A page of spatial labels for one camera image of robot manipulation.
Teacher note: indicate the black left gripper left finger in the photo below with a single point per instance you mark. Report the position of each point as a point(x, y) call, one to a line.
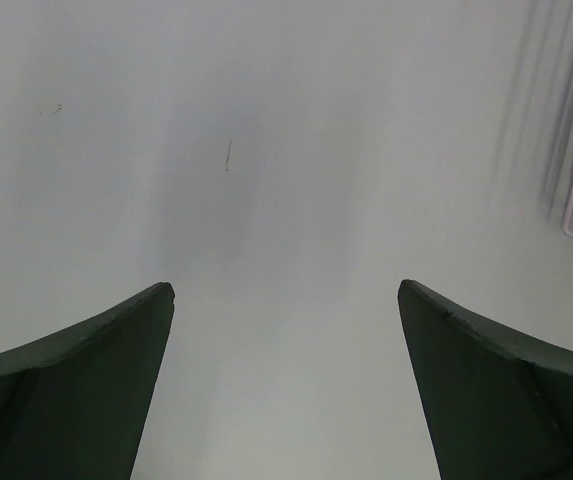
point(73, 404)

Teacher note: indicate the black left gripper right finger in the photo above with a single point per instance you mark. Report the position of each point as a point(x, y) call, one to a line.
point(498, 403)

